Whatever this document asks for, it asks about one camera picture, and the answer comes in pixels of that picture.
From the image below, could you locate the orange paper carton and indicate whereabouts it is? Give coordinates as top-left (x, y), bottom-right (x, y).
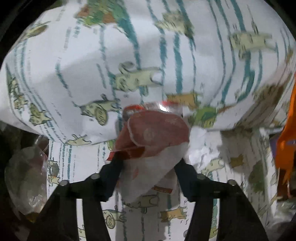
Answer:
top-left (275, 84), bottom-right (295, 185)

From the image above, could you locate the red white paper bag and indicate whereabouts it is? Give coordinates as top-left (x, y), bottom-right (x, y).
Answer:
top-left (107, 110), bottom-right (190, 202)

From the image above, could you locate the clear plastic bag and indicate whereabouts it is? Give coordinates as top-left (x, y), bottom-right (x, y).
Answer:
top-left (4, 136), bottom-right (49, 215)

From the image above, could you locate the crumpled white tissue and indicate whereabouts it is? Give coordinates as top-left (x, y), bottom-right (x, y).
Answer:
top-left (184, 127), bottom-right (222, 166)

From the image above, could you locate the red orange snack wrapper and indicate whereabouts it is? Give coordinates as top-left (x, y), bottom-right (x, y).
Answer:
top-left (122, 101), bottom-right (183, 121)

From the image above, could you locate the patterned white cloth cover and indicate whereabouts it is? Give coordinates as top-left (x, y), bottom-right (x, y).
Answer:
top-left (1, 1), bottom-right (295, 240)

